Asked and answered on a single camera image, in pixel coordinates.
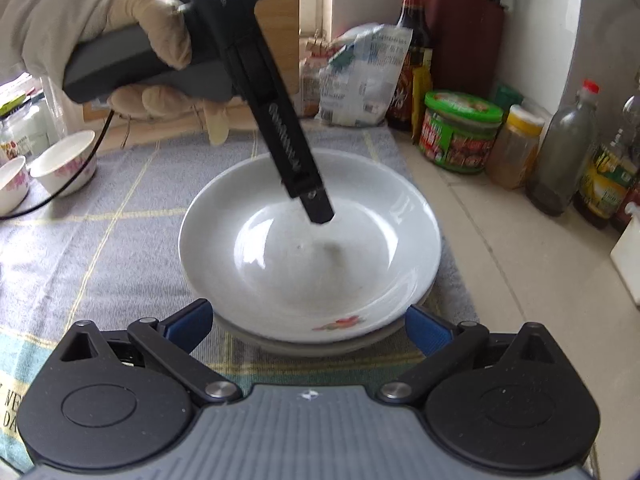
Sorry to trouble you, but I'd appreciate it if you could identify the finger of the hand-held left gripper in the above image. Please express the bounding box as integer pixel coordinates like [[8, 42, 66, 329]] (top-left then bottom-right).
[[289, 180, 335, 225]]

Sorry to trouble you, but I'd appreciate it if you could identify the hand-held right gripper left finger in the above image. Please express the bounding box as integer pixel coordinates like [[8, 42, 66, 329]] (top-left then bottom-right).
[[59, 298, 243, 406]]

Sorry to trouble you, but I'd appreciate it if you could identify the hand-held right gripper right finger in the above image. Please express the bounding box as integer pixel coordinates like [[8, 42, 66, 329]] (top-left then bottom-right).
[[377, 305, 571, 406]]

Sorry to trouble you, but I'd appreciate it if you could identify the white floral bowl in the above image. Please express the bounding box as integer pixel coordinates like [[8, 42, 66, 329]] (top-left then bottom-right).
[[0, 156, 28, 215], [30, 130, 98, 196]]

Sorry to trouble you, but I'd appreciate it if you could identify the person's left forearm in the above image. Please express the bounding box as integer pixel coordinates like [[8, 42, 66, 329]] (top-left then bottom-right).
[[0, 0, 146, 78]]

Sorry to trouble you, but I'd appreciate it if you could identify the person's left hand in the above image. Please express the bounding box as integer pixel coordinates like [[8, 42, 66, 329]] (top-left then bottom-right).
[[107, 0, 230, 147]]

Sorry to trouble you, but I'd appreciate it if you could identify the bamboo cutting board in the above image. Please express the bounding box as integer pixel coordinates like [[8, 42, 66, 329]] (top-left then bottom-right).
[[82, 0, 301, 151]]

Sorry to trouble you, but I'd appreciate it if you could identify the grey checked dish towel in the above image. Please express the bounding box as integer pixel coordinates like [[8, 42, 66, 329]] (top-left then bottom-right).
[[0, 122, 481, 471]]

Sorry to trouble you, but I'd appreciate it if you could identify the white red packet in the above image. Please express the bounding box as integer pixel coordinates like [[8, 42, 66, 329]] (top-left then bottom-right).
[[299, 52, 331, 118]]

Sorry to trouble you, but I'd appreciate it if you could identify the white printed bag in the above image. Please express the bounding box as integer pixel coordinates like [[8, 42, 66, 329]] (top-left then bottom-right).
[[315, 24, 413, 128]]

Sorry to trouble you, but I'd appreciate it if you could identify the teal binder clip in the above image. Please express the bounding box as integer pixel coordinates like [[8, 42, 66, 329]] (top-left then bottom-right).
[[332, 45, 361, 71]]

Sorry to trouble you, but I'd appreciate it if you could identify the green lid sauce jar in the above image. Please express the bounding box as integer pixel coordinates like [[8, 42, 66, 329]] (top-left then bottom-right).
[[419, 90, 503, 175]]

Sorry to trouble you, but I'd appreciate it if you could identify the yellow lid jar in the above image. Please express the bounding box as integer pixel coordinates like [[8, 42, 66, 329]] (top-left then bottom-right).
[[486, 105, 546, 190]]

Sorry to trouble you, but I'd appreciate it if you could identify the dark soy sauce bottle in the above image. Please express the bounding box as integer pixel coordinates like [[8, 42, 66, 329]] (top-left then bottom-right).
[[386, 0, 433, 133]]

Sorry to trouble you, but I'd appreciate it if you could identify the white plastic container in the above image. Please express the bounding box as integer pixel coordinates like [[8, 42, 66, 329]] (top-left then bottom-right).
[[610, 202, 640, 306]]

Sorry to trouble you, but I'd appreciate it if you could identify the clear bottle red cap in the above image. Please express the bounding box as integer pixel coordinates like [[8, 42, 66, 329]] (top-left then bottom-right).
[[525, 79, 600, 217]]

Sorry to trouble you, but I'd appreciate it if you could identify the dark red knife block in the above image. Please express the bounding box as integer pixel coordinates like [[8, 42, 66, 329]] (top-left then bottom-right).
[[422, 0, 506, 111]]

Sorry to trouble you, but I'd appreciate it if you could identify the small green lid jar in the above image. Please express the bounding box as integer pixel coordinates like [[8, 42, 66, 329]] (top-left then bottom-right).
[[494, 85, 525, 111]]

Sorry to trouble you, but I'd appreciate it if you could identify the red sauce bottle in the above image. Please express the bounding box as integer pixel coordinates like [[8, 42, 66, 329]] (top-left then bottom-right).
[[612, 187, 640, 233]]

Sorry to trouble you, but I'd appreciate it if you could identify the yellow label oil bottle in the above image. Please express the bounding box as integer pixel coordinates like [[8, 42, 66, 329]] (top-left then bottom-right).
[[572, 87, 640, 231]]

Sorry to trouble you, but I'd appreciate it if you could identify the clear glass jar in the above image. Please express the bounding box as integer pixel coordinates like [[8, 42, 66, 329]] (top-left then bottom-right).
[[0, 112, 31, 163]]

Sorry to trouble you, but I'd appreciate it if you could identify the black cable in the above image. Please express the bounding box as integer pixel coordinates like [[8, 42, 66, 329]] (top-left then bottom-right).
[[0, 107, 115, 220]]

